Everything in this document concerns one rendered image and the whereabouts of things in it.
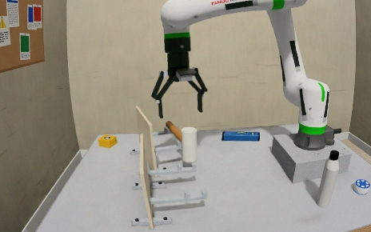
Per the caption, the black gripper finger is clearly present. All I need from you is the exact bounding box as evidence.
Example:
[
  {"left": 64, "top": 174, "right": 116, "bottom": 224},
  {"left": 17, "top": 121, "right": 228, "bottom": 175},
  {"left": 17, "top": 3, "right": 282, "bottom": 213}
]
[
  {"left": 151, "top": 70, "right": 177, "bottom": 118},
  {"left": 187, "top": 67, "right": 208, "bottom": 113}
]

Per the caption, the blue spirit level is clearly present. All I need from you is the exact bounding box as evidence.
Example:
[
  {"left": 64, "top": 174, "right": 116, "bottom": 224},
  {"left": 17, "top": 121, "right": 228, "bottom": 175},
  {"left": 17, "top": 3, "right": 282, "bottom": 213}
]
[{"left": 222, "top": 131, "right": 260, "bottom": 141}]

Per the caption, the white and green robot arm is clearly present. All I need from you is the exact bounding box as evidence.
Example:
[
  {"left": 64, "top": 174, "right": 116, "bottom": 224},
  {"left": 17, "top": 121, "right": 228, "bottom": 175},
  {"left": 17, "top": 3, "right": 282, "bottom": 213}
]
[{"left": 161, "top": 0, "right": 341, "bottom": 151}]

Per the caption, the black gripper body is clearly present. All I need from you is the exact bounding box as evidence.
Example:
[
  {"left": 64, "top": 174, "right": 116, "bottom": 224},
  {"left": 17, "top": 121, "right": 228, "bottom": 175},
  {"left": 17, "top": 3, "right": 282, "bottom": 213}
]
[{"left": 167, "top": 52, "right": 189, "bottom": 78}]

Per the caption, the white bottle with black cap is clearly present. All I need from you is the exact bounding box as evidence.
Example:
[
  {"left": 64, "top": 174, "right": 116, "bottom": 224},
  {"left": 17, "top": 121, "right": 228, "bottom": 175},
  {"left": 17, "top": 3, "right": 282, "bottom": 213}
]
[{"left": 317, "top": 150, "right": 339, "bottom": 208}]

